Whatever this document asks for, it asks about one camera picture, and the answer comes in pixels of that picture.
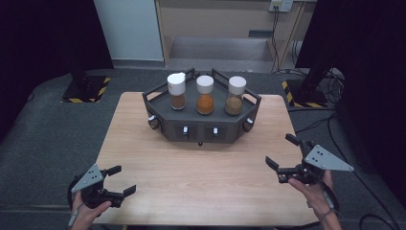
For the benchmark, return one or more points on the white power strip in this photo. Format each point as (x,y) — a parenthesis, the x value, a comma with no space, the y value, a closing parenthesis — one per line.
(281,4)

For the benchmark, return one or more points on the white panel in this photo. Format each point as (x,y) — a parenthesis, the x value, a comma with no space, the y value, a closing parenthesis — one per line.
(130,28)

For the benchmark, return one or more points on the black curtain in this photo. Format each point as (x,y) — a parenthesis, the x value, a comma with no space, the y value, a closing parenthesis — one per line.
(373,80)
(38,38)

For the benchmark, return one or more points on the orange spice jar white lid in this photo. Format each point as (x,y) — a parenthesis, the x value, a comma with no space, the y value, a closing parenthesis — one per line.
(205,96)

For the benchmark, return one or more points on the black corner rack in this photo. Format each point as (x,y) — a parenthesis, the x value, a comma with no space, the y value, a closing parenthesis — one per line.
(201,123)

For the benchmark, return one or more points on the tan spice jar white lid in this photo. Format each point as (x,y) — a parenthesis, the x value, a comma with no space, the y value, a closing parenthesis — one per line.
(235,96)

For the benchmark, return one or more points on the spice jar with spout lid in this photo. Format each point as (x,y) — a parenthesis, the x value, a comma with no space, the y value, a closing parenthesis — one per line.
(176,87)

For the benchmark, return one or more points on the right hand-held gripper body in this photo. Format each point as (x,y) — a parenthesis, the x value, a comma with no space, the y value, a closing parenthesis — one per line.
(325,159)

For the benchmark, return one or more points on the wooden cabinet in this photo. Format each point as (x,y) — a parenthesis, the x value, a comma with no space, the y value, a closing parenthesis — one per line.
(217,19)

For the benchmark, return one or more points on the striped black stand base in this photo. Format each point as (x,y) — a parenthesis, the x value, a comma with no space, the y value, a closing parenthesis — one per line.
(87,92)
(306,97)

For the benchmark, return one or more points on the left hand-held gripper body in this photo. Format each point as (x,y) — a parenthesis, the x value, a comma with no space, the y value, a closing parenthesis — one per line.
(89,180)

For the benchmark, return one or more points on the person's left hand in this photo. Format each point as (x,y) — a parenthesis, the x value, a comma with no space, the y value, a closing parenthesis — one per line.
(86,218)

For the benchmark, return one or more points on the person's right hand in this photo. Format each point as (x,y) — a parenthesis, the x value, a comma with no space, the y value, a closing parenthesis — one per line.
(314,195)

